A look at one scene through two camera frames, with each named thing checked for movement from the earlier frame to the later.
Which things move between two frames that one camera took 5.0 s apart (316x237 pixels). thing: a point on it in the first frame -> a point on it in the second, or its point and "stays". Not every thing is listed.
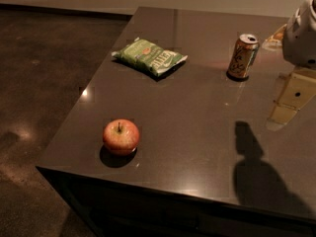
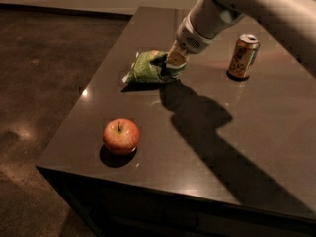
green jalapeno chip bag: (153, 57) -> (152, 67)
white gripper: (301, 39) -> (190, 40)
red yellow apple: (120, 136) stays
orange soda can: (243, 56) stays
